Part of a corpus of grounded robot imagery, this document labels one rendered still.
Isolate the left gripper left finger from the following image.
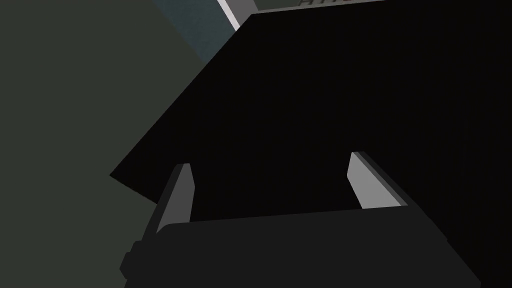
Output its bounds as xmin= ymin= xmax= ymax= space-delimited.
xmin=141 ymin=162 xmax=196 ymax=242

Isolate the black cabinet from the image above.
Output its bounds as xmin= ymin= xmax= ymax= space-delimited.
xmin=108 ymin=0 xmax=512 ymax=288

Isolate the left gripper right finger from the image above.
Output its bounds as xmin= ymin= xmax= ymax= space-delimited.
xmin=346 ymin=151 xmax=409 ymax=210

